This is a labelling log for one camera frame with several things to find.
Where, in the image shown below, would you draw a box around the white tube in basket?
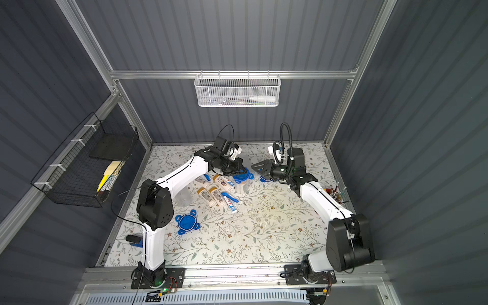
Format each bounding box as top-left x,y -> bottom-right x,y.
249,95 -> 277,105

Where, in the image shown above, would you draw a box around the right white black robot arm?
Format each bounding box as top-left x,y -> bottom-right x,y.
252,148 -> 376,281

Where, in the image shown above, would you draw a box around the red pen cup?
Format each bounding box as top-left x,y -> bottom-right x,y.
325,185 -> 344,204

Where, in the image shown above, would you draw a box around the blue-lid clear jar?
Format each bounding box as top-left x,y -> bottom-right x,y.
233,168 -> 254,195
175,188 -> 193,207

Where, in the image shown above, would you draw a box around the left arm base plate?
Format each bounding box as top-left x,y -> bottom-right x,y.
131,266 -> 186,290

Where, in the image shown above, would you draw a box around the black wire wall basket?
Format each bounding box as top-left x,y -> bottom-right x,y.
31,113 -> 139,208

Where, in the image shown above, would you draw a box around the white wire mesh basket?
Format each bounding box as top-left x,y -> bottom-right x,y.
194,74 -> 282,108

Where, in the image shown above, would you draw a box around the blue jar lid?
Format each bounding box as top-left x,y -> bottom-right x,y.
175,209 -> 201,235

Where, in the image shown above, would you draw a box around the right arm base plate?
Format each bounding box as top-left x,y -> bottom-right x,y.
280,264 -> 337,286

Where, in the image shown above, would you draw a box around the yellow sticky notes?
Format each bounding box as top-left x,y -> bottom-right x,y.
97,161 -> 122,192

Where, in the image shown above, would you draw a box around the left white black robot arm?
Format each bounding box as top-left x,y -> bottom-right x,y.
137,144 -> 247,287

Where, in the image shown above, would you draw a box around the blue small box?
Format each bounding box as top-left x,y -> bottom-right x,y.
125,235 -> 144,248

